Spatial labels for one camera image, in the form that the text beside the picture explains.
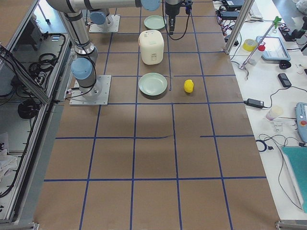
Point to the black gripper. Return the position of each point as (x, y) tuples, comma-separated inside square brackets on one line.
[(171, 10)]

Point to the white rice cooker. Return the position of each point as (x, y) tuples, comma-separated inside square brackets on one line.
[(151, 45)]

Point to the green plate near arm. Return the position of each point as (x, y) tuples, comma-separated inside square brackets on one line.
[(152, 84), (154, 22)]

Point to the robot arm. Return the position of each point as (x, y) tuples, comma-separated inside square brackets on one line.
[(83, 67), (102, 18)]

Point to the yellow toy potato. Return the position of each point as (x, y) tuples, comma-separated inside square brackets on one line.
[(188, 86)]

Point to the yellow tape roll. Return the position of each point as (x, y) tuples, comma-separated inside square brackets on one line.
[(249, 45)]

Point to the teach pendant tablet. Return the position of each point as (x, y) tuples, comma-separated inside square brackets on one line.
[(274, 50)]

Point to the black power adapter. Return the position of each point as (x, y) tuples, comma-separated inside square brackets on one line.
[(254, 103)]

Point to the black phone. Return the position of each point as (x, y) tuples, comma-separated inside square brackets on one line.
[(284, 80)]

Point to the plastic cup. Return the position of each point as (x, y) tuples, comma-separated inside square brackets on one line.
[(274, 112)]

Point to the teal cutting mat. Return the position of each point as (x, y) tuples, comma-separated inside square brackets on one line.
[(298, 160)]

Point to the aluminium frame post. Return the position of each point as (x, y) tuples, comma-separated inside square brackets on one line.
[(238, 25)]

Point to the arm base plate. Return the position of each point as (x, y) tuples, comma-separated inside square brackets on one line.
[(113, 29), (98, 95)]

